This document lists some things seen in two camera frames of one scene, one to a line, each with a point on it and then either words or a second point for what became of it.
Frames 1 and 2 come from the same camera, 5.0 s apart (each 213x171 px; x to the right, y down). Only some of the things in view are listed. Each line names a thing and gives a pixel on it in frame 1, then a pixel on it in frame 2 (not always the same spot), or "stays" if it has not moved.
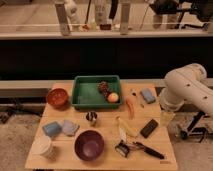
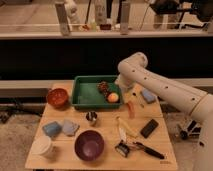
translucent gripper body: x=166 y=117 → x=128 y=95
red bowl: x=57 y=98 stays
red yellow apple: x=112 y=97 stays
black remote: x=149 y=128 stays
